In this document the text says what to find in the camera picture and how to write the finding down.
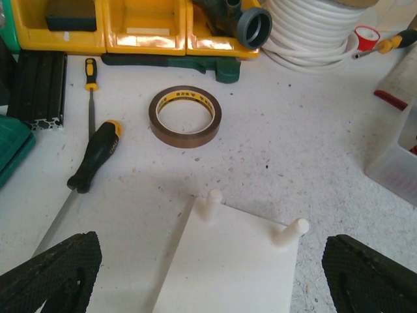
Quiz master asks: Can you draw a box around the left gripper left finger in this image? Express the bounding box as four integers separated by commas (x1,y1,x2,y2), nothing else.
1,231,102,312

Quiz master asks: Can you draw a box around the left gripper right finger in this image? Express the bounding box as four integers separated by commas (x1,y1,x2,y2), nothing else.
322,235,416,312

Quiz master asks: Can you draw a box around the white peg base plate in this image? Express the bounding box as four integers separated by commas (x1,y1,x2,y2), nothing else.
153,190,309,312

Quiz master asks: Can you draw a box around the large black orange screwdriver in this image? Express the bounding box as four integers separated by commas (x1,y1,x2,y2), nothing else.
33,120,122,257

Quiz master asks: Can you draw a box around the clear plastic spring tray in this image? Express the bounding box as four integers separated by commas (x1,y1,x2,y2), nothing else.
364,103,416,206

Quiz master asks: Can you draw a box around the short red spring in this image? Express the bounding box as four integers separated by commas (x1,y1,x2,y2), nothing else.
409,145,417,155

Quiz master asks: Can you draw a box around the green plastic case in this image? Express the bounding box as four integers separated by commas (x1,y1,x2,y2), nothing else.
1,115,36,188

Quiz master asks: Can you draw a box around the black aluminium extrusion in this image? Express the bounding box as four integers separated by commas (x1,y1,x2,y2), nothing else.
7,50,68,130

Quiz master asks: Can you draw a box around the white work glove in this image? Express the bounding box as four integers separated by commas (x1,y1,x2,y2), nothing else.
374,44,416,111

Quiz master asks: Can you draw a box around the brown tape roll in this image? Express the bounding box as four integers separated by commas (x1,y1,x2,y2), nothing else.
149,85,222,149

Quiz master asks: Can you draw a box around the small yellow black screwdriver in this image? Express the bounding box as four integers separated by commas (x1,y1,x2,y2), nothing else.
85,58,98,138

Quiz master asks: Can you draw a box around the red white tape roll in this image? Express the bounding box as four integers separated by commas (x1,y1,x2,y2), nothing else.
354,25,381,52

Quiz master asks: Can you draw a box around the yellow black bit driver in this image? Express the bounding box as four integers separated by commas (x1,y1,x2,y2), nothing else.
352,28,416,59

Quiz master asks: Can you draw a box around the green clamp tool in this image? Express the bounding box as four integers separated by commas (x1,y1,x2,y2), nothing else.
101,53,241,84

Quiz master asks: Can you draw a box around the yellow storage bin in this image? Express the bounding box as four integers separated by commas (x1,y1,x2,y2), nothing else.
10,1,106,55
186,1,260,59
102,0,186,55

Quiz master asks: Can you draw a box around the black box in bin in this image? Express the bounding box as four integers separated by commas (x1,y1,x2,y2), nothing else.
44,0,97,32

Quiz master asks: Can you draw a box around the grey pipe fitting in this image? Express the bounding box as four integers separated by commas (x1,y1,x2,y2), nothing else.
192,0,272,50

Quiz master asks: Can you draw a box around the white cable spool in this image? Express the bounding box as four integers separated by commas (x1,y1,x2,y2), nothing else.
262,0,368,74

